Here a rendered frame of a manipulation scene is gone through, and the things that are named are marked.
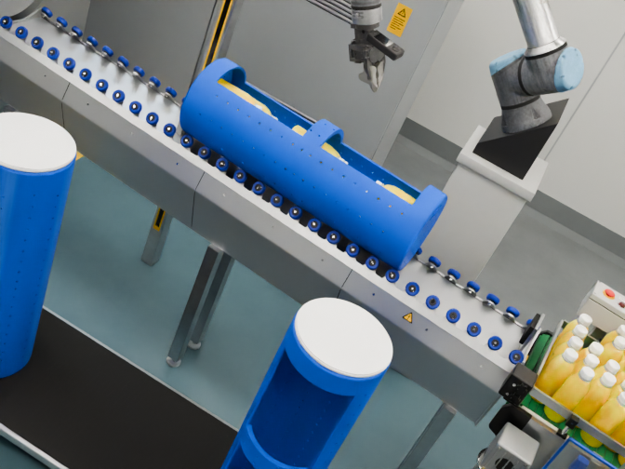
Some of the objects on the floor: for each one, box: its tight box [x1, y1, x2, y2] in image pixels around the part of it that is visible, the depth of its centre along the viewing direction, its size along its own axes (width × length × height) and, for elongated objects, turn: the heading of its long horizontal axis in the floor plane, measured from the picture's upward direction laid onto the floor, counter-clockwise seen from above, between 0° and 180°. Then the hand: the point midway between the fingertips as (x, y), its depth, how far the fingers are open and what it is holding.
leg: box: [188, 252, 235, 350], centre depth 321 cm, size 6×6×63 cm
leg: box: [399, 403, 457, 469], centre depth 289 cm, size 6×6×63 cm
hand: (377, 87), depth 251 cm, fingers closed
